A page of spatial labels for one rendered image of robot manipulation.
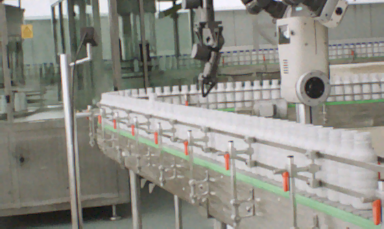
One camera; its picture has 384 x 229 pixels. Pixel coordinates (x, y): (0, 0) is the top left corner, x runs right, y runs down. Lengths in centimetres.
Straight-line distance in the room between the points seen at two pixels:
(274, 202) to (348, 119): 343
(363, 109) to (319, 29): 202
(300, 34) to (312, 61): 13
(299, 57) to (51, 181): 391
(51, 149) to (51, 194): 37
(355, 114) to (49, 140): 273
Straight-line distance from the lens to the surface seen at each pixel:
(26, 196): 726
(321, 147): 205
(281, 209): 225
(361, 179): 189
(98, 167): 730
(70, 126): 285
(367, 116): 571
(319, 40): 375
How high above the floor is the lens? 136
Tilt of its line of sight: 3 degrees down
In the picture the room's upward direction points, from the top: 4 degrees counter-clockwise
